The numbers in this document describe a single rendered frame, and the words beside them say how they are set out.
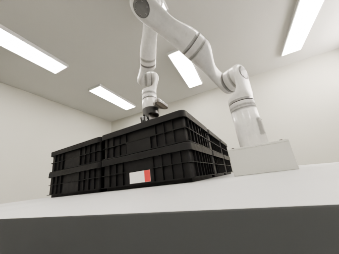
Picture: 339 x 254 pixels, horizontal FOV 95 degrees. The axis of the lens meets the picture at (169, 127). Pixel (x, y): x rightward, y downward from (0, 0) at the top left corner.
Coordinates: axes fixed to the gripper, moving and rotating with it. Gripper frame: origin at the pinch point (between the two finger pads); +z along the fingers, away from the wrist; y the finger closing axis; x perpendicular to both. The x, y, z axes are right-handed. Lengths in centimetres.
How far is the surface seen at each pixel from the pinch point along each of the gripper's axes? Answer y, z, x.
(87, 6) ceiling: -24, -188, -91
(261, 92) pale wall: -320, -144, 94
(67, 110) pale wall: -151, -177, -340
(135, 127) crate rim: 11.3, -2.5, -0.1
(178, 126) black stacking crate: 10.5, 1.1, 16.8
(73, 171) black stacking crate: 10.6, 8.8, -37.5
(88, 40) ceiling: -55, -188, -131
